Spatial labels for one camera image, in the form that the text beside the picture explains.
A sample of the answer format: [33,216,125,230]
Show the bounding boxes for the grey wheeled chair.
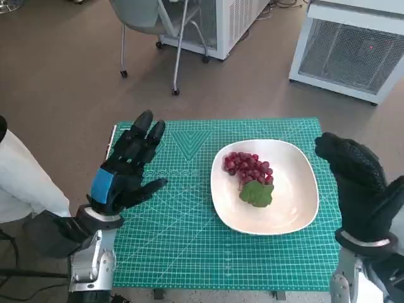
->
[108,0,211,97]

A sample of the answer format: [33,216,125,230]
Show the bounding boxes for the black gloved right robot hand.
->
[314,131,404,245]

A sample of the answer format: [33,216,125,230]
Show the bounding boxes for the black stand leg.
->
[0,268,71,279]

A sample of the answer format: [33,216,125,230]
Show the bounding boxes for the large white mesh cabinet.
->
[288,0,404,107]

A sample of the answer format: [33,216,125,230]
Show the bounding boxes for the red toy grapes with leaf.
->
[223,151,275,209]

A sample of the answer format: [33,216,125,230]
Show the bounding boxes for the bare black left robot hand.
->
[86,109,170,217]

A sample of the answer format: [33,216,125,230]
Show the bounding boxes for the silver stool base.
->
[0,0,25,15]

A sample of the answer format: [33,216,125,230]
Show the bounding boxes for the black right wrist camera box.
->
[362,253,404,303]

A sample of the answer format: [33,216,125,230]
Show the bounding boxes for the person in grey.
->
[389,214,404,241]

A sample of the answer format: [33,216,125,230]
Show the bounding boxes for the person in white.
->
[0,114,72,224]

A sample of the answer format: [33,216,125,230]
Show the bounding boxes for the black floor cable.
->
[0,228,19,269]

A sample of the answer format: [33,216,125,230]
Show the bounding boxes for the green cutting mat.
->
[108,117,340,292]

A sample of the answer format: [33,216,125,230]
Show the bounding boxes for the white mesh cabinet on casters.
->
[156,0,271,63]

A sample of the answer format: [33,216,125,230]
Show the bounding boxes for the thin tangled floor cables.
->
[261,0,312,20]

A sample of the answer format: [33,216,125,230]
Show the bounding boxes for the white square plate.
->
[210,138,319,236]

